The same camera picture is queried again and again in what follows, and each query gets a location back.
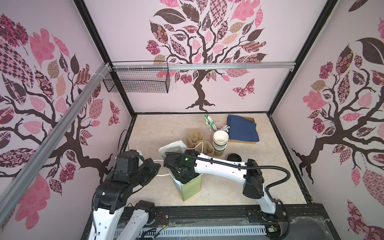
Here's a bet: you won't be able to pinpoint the brown cardboard napkin box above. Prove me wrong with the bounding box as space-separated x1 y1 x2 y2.
227 116 259 145

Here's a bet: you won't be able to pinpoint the black wire basket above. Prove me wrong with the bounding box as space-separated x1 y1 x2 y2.
103 60 171 94

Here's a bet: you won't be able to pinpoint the black cup lid stack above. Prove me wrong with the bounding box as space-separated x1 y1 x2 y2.
227 153 242 162

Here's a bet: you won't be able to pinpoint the white slotted cable duct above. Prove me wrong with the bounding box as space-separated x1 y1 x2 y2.
138 226 267 239

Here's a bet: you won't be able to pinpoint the aluminium rail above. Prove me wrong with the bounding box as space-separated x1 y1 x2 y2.
1 63 111 224
113 62 296 71

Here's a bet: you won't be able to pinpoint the pink bucket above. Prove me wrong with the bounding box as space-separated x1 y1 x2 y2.
210 122 229 133

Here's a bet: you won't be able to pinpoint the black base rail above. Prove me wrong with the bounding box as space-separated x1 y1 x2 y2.
82 204 339 240

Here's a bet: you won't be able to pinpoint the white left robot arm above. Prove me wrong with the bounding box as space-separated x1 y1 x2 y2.
88 150 161 240

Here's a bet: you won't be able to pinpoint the white paper takeout bag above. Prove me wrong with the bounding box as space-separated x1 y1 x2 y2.
159 141 202 202

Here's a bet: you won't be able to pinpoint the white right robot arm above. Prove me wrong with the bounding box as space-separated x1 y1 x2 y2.
164 150 277 215

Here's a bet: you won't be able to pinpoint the green wrapped stirrers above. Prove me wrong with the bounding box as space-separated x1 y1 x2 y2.
204 115 217 132

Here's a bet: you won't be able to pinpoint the aluminium rail back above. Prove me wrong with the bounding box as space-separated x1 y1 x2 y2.
113 62 296 71

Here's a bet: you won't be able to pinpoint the blue napkin stack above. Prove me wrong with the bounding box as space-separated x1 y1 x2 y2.
226 114 260 143

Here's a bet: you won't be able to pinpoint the stacked paper cups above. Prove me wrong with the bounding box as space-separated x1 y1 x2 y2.
213 130 229 157

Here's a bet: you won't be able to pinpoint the aluminium rail left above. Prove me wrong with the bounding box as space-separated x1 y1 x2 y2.
1 63 111 224

